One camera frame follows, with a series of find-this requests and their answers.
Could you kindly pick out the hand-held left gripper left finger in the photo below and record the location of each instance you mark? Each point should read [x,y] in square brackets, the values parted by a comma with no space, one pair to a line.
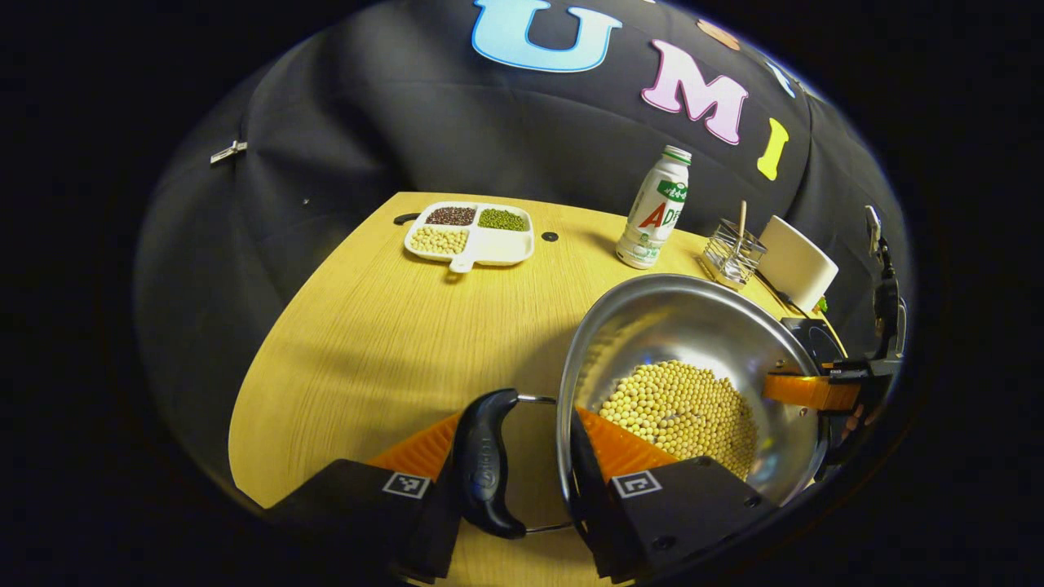
[351,505]

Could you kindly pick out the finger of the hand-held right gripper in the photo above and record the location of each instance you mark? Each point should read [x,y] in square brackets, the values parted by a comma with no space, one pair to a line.
[807,391]

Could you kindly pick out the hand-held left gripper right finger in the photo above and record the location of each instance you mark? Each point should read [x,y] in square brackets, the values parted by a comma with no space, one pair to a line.
[693,505]

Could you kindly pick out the black induction cooktop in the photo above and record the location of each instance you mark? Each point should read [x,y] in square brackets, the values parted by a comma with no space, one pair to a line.
[816,338]

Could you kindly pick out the heap of yellow soybeans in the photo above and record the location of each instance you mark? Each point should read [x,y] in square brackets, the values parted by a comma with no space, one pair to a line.
[677,408]

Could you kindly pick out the stainless steel pot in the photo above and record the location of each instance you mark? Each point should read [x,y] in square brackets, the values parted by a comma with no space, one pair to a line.
[677,326]

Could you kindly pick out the white toaster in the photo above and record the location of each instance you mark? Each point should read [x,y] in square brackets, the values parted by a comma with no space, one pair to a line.
[795,261]

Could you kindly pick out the white drink bottle green label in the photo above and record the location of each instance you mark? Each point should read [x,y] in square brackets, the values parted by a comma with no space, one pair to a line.
[652,220]

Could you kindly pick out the white divided dish of beans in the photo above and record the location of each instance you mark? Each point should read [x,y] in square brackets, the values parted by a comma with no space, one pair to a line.
[489,244]

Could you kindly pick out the silver metal clip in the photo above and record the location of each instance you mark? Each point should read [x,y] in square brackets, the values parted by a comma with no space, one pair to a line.
[228,152]

